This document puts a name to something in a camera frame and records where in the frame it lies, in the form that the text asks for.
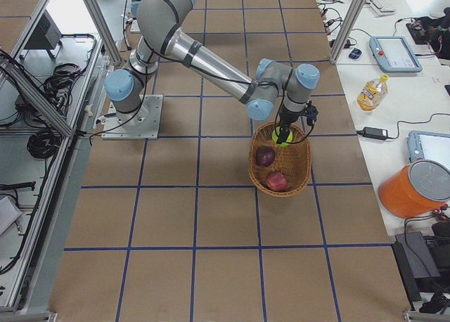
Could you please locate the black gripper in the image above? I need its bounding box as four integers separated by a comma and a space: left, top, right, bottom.
276, 110, 298, 145

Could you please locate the orange drink bottle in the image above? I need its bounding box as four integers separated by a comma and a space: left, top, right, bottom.
356, 75, 389, 112

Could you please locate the dark blue pouch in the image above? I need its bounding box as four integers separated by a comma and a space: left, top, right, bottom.
348, 48, 362, 60

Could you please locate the aluminium frame post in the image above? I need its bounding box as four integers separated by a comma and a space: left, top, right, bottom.
329, 0, 366, 65

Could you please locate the black power adapter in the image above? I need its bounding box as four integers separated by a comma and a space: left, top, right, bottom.
361, 127, 389, 141

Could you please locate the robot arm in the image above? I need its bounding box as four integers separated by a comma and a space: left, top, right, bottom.
104, 0, 320, 146

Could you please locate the wicker basket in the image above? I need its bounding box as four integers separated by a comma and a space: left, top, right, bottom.
248, 122, 311, 197

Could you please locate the green apple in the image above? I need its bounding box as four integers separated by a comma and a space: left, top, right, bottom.
271, 127, 293, 147

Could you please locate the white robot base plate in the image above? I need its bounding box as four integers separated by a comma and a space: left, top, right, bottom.
101, 94, 164, 140

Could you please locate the orange bucket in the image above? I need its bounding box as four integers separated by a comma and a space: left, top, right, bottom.
378, 159, 449, 219

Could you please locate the light red apple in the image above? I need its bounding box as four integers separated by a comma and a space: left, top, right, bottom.
266, 172, 288, 192

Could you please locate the dark red apple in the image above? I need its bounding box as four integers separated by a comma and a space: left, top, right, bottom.
256, 146, 276, 167

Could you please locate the teach pendant tablet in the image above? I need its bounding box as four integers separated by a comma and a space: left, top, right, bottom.
369, 37, 423, 73

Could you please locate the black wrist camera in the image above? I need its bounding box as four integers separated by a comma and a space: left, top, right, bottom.
304, 101, 319, 127

